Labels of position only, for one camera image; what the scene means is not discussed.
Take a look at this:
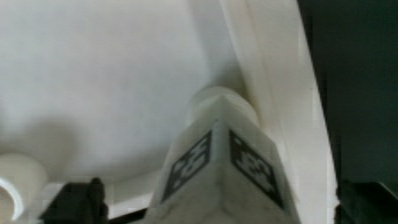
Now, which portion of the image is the white table leg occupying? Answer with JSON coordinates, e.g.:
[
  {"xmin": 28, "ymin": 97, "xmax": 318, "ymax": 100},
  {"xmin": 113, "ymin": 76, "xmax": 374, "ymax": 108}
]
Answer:
[{"xmin": 143, "ymin": 87, "xmax": 300, "ymax": 224}]

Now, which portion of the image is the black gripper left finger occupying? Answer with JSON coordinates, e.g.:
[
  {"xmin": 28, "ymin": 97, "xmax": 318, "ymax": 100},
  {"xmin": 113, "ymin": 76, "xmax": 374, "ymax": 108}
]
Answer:
[{"xmin": 39, "ymin": 178, "xmax": 108, "ymax": 224}]

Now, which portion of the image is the white square tabletop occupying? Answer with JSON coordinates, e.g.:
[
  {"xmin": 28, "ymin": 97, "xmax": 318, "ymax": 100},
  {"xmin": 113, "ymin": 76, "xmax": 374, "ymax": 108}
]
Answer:
[{"xmin": 0, "ymin": 0, "xmax": 337, "ymax": 224}]

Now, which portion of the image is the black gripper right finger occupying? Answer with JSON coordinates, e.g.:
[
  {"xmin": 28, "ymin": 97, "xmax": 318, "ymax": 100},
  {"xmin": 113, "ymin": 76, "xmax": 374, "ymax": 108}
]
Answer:
[{"xmin": 334, "ymin": 181, "xmax": 398, "ymax": 224}]

